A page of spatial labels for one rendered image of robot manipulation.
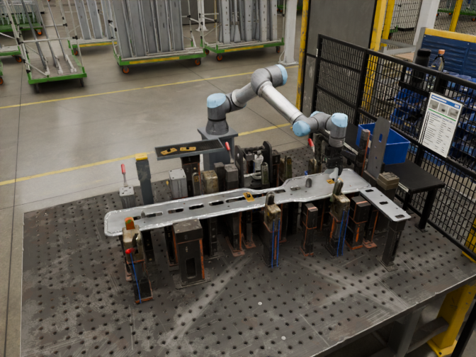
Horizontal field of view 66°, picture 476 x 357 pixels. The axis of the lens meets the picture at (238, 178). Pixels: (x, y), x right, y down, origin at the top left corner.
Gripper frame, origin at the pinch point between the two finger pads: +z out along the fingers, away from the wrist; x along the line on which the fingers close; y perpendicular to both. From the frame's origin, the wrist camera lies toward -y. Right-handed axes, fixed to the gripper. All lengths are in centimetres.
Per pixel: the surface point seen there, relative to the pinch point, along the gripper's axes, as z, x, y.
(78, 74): 76, -604, 173
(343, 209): 5.1, 19.8, 6.6
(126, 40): 38, -703, 76
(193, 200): 5, -11, 74
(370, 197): 5.2, 15.0, -12.4
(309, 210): 6.4, 14.0, 21.8
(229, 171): -3, -21, 52
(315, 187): 5.1, -2.5, 9.7
